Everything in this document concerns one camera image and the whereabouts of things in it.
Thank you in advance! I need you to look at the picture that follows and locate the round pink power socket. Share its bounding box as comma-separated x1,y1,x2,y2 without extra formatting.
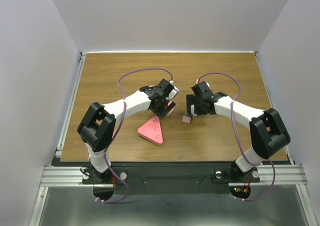
165,108,174,117

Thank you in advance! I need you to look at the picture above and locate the red cube plug adapter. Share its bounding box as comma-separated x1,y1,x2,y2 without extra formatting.
167,101,176,111

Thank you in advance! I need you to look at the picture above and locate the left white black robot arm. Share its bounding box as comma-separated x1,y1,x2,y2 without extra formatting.
77,79,179,183

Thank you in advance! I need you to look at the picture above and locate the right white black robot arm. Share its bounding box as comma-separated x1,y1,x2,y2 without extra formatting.
186,81,291,183

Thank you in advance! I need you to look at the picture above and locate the white cube charger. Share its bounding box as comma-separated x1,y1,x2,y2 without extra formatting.
190,104,197,118

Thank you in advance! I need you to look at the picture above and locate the pink triangular power strip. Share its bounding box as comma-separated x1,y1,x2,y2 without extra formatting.
137,116,164,146

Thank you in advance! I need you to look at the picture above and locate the small pink square adapter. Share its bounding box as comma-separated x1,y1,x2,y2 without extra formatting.
182,115,192,124

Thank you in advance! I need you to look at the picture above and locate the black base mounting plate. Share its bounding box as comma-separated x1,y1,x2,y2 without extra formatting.
80,161,260,196

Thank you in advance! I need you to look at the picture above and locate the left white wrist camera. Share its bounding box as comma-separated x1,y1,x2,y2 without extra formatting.
166,80,180,101

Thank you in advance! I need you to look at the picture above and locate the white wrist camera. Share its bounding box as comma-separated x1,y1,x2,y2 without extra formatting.
166,80,180,101
195,78,210,88

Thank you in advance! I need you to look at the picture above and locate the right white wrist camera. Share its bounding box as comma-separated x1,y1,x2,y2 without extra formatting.
195,78,210,88

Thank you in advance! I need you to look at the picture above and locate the aluminium left side rail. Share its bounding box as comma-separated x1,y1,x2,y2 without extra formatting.
56,52,87,151

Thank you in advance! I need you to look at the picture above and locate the aluminium rail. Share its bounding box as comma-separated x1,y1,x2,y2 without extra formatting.
56,52,87,151
40,162,308,187

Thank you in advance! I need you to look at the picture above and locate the aluminium front rail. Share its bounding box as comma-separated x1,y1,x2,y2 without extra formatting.
40,162,308,187

